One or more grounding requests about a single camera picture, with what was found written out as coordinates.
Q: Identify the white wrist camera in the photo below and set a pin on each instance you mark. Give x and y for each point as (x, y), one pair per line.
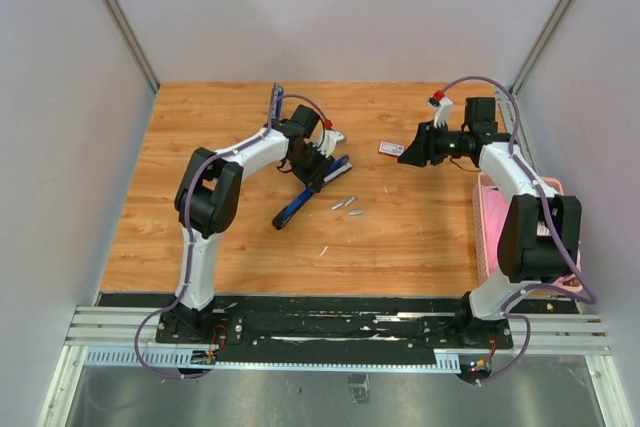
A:
(443, 107)
(328, 140)

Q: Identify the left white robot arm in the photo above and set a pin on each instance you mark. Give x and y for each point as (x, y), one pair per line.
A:
(208, 196)

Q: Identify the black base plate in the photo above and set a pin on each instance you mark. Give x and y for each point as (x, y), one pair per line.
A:
(260, 327)

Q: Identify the pink plastic basket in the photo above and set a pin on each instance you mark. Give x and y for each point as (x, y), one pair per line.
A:
(482, 268)

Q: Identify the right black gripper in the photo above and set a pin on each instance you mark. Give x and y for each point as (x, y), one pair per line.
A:
(423, 149)

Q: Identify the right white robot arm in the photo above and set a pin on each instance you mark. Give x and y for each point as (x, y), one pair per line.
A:
(539, 242)

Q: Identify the grey cable duct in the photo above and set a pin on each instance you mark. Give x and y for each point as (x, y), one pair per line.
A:
(191, 360)

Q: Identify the red staple box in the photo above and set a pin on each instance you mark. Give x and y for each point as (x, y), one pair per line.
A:
(391, 149)

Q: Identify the pink cloth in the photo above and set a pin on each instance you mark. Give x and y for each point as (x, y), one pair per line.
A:
(495, 209)

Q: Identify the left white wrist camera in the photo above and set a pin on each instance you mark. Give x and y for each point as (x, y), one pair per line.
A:
(328, 140)

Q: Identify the blue stapler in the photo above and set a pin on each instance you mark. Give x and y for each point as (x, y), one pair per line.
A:
(340, 167)
(276, 103)

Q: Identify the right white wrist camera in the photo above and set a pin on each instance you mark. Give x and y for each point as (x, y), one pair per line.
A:
(443, 107)

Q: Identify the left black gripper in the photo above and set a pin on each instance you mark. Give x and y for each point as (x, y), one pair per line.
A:
(314, 177)

